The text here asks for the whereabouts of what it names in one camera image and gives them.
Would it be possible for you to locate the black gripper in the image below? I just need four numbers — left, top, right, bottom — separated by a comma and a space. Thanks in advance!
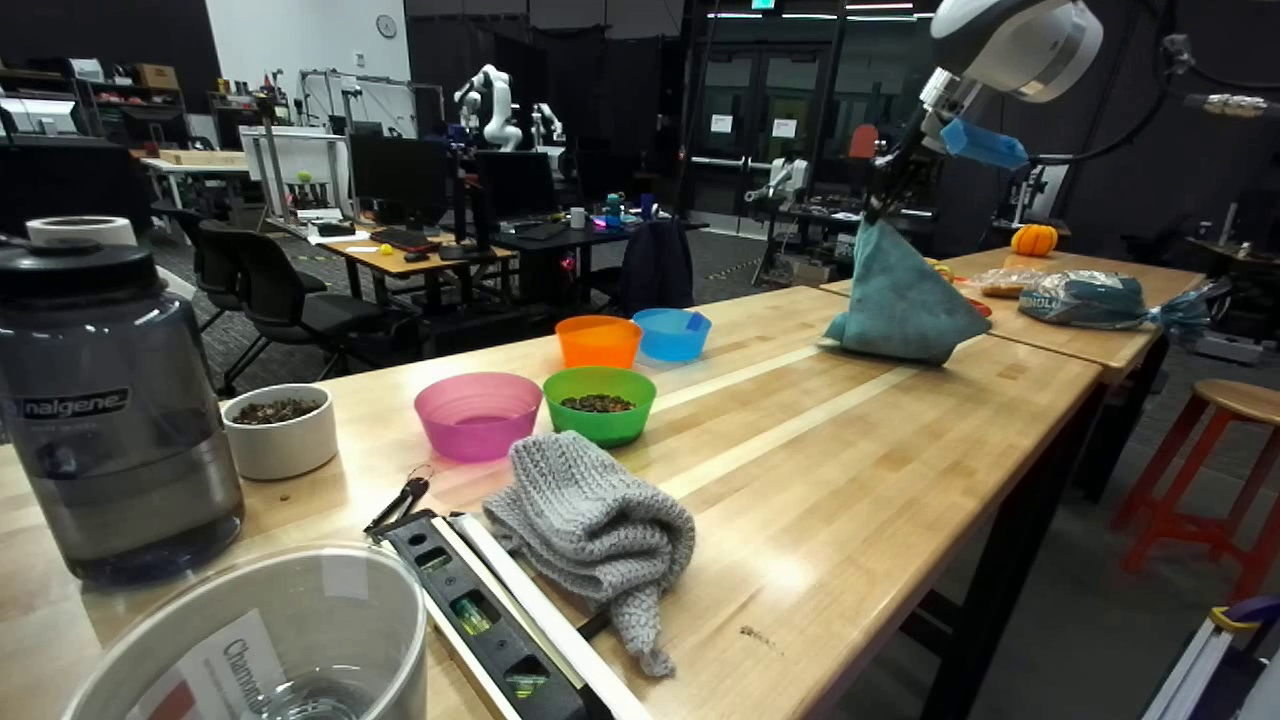
864, 103, 943, 233

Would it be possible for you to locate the blue cloth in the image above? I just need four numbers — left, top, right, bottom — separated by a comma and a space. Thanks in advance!
817, 217, 997, 371

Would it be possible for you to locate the small orange object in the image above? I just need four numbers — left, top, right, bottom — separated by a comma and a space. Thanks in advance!
1007, 221, 1063, 261

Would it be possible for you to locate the bagged stack of blue cloths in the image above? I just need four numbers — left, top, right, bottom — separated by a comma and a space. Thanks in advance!
1015, 269, 1150, 331

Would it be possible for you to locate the short wooden table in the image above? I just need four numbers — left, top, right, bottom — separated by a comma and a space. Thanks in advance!
817, 246, 1210, 512

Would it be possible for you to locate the blue plastic bowl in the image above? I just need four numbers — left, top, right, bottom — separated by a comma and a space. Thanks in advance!
633, 304, 716, 369

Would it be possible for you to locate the long wooden table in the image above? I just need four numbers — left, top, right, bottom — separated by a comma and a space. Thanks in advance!
0, 282, 1110, 720

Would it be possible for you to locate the crumpled blue plastic wrap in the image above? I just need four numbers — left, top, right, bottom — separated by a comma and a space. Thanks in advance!
1149, 285, 1215, 339

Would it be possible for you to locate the orange plastic bowl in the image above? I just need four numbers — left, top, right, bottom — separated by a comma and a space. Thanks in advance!
550, 311, 648, 371

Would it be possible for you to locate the green plastic bowl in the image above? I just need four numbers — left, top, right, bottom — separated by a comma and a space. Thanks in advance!
538, 363, 659, 453

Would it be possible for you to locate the black computer monitor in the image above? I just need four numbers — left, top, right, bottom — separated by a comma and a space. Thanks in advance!
470, 149, 564, 233
349, 132, 457, 233

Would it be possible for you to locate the wooden stool with red legs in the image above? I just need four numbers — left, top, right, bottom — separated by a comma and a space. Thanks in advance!
1110, 376, 1280, 604

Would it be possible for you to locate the grey knitted beanie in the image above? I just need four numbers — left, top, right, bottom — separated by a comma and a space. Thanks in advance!
481, 428, 700, 681

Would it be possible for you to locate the pink plastic bowl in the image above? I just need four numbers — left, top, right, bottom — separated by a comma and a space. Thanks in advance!
411, 369, 549, 469

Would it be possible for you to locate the background wooden desk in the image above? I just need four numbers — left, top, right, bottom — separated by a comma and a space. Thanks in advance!
284, 217, 516, 311

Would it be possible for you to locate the robot cart platform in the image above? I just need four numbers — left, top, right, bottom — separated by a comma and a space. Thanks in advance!
1138, 594, 1280, 720

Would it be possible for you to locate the black spirit level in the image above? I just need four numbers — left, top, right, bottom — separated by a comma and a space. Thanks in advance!
376, 508, 604, 720

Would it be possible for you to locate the black office chair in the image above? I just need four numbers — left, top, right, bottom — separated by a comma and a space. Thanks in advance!
194, 217, 402, 393

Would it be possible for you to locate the large white bucket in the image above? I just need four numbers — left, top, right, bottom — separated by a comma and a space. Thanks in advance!
59, 543, 431, 720

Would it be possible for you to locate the white tape roll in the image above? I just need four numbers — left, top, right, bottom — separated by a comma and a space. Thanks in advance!
23, 212, 140, 252

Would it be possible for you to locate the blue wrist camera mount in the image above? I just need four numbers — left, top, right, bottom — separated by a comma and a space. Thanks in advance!
936, 116, 1033, 177

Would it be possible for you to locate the black clip handle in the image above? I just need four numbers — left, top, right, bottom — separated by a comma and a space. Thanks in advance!
362, 474, 434, 542

